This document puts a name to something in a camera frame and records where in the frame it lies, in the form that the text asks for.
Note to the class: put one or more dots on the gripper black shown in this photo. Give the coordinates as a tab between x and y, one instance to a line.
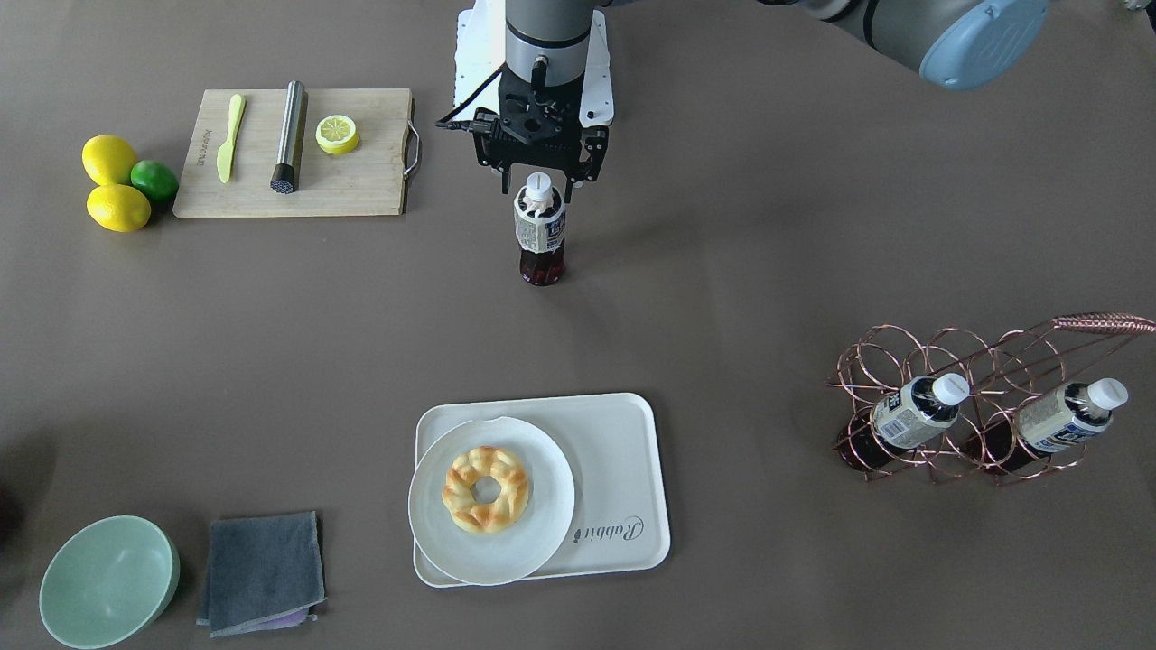
593	147

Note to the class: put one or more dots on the tea bottle dark red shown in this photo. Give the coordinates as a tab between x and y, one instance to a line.
540	219

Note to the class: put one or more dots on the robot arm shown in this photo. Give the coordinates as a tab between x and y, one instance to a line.
956	45

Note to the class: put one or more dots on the white serving tray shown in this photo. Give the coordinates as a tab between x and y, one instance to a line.
620	520

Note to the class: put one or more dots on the tea bottle in rack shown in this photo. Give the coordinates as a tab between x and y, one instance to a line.
902	421

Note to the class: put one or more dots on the wooden cutting board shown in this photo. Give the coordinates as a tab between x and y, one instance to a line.
369	182

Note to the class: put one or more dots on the half lemon slice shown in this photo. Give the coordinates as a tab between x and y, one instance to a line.
337	134

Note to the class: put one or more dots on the metal muddler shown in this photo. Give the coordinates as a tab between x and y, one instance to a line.
286	176

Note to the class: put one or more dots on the yellow plastic knife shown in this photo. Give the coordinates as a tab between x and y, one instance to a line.
226	151

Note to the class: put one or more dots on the green lime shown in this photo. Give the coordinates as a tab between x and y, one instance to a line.
155	180

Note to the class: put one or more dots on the yellow lemon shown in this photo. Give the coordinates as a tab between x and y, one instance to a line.
119	207
108	160

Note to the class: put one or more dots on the white plate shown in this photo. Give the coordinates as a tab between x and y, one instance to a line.
493	559

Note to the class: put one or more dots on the grey folded cloth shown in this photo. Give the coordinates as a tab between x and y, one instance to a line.
263	573

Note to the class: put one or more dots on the mint green bowl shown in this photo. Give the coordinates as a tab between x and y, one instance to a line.
108	581

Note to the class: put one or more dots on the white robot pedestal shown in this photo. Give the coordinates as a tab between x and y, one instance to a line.
485	44

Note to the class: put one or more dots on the ring pastry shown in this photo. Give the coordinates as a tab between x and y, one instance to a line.
467	470

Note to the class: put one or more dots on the copper wire bottle rack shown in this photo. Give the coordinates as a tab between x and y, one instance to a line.
1004	375

